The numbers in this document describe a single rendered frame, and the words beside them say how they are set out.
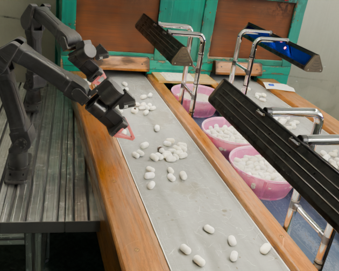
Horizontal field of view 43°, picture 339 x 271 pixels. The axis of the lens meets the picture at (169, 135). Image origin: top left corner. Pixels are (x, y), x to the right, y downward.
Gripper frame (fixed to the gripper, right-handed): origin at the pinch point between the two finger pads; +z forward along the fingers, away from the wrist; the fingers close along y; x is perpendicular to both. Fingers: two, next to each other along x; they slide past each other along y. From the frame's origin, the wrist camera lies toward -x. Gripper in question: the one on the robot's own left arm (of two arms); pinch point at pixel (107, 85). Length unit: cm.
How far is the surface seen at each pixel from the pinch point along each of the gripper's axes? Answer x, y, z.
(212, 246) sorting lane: 1, -91, 18
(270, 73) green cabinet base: -64, 49, 86
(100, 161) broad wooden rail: 13.3, -48.1, -1.2
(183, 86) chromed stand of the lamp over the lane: -21.9, 6.3, 28.7
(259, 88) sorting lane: -51, 36, 79
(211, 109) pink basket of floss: -24, 8, 49
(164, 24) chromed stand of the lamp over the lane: -35.1, 7.6, 1.9
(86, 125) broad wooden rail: 14.0, -19.7, -2.1
